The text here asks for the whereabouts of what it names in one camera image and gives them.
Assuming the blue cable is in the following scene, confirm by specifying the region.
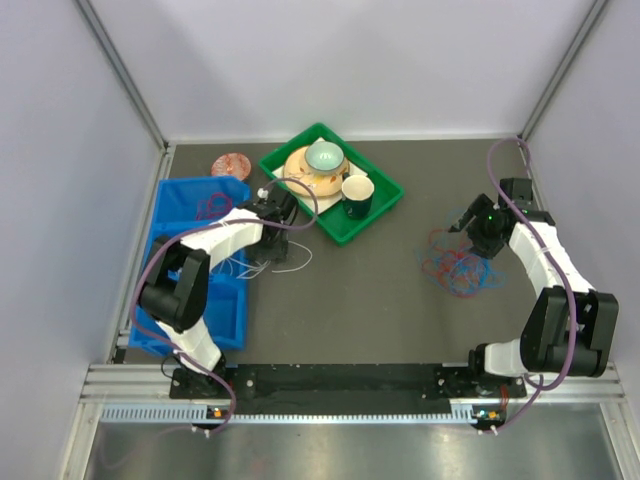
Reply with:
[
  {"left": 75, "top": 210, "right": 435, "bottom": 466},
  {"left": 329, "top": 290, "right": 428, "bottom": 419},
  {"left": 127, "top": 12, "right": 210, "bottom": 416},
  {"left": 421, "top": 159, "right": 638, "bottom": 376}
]
[{"left": 414, "top": 207, "right": 507, "bottom": 299}]

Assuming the red cable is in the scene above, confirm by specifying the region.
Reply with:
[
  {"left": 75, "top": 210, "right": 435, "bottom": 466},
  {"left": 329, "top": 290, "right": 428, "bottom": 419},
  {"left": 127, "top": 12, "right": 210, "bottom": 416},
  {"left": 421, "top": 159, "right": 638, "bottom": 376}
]
[
  {"left": 419, "top": 227, "right": 494, "bottom": 296},
  {"left": 194, "top": 191, "right": 234, "bottom": 222}
]

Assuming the white cable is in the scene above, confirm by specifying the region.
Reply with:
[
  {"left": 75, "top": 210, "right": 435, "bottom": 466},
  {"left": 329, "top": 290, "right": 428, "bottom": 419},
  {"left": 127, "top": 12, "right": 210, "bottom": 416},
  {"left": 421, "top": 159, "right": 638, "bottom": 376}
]
[{"left": 214, "top": 239, "right": 314, "bottom": 281}]

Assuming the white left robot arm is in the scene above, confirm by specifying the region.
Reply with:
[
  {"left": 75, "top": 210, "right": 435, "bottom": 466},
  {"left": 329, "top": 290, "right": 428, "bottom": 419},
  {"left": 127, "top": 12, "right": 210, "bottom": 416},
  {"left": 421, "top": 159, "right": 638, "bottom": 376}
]
[{"left": 136, "top": 187, "right": 298, "bottom": 397}]

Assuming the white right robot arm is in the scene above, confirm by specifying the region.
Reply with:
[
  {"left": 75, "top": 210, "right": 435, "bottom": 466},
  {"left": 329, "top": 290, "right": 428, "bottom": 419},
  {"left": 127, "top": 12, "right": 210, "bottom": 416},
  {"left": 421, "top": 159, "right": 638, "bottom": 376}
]
[{"left": 449, "top": 177, "right": 619, "bottom": 396}]

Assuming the beige patterned bowl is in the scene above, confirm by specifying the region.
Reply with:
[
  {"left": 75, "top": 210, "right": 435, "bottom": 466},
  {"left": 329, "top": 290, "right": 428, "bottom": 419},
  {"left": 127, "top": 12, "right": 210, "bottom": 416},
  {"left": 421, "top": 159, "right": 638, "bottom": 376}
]
[{"left": 281, "top": 146, "right": 350, "bottom": 197}]

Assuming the red patterned small plate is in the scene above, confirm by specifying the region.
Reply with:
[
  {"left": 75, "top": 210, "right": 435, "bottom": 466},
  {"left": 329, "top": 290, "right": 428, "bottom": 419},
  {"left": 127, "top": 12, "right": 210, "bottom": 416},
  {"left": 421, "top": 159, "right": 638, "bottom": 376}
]
[{"left": 210, "top": 152, "right": 251, "bottom": 181}]

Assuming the light teal bowl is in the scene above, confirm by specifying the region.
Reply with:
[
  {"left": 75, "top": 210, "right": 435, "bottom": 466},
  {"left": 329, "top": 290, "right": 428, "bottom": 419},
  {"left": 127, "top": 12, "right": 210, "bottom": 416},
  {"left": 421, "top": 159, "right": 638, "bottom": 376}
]
[{"left": 304, "top": 141, "right": 344, "bottom": 175}]

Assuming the green plastic tray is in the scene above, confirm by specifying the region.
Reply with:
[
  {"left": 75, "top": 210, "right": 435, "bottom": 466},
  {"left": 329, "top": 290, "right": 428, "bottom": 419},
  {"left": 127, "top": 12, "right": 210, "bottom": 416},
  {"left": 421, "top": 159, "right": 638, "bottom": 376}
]
[{"left": 258, "top": 123, "right": 404, "bottom": 246}]

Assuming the dark green mug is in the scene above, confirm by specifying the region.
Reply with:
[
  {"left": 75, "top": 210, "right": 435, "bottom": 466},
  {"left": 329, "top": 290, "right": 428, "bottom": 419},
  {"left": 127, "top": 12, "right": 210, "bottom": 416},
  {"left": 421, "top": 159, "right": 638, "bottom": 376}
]
[{"left": 341, "top": 173, "right": 375, "bottom": 220}]

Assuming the blue plastic bin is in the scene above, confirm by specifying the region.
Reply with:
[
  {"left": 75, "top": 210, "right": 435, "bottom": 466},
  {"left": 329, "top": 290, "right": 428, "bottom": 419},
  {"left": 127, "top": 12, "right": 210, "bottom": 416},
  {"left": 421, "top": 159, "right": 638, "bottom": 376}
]
[{"left": 144, "top": 176, "right": 250, "bottom": 351}]

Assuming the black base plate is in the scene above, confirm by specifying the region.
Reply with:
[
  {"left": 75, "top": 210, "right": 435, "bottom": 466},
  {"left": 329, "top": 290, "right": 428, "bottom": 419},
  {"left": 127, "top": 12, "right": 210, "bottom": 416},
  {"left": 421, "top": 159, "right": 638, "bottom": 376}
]
[{"left": 169, "top": 362, "right": 506, "bottom": 416}]

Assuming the grey slotted cable duct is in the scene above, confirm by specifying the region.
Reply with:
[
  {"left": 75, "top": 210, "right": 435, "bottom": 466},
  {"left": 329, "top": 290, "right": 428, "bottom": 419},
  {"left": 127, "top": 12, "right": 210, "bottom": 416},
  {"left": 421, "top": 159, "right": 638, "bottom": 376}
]
[{"left": 100, "top": 404, "right": 477, "bottom": 425}]

